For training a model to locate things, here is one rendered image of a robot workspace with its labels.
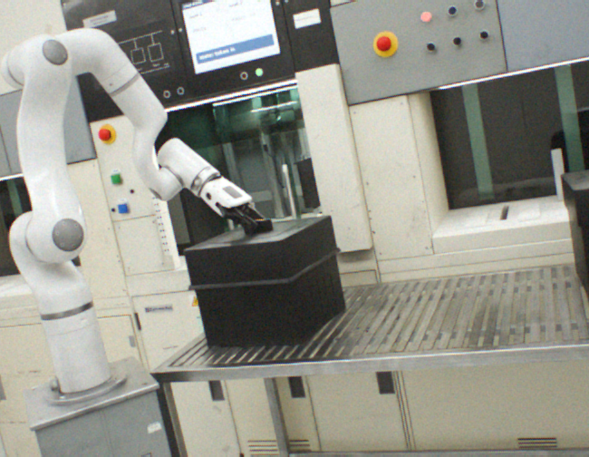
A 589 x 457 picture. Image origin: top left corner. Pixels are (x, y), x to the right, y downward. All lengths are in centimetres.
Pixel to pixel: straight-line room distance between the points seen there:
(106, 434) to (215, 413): 87
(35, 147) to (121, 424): 63
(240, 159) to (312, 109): 118
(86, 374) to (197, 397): 85
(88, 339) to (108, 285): 85
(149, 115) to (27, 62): 33
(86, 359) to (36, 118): 54
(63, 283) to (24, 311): 112
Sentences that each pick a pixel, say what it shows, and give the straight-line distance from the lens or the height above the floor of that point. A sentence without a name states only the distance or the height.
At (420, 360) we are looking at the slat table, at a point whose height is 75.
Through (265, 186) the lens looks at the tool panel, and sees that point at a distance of 305.
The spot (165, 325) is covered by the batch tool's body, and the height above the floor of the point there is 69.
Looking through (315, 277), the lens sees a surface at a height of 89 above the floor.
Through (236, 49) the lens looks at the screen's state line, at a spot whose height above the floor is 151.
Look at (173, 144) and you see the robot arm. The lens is 179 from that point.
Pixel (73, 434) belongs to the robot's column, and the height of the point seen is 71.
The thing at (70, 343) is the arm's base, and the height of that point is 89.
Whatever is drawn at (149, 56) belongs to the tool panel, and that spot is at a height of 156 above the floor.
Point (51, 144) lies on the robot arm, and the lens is 157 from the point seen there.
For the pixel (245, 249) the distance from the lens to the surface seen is 157.
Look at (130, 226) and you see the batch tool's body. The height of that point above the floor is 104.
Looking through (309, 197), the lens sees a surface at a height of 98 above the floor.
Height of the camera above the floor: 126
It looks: 8 degrees down
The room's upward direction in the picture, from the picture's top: 11 degrees counter-clockwise
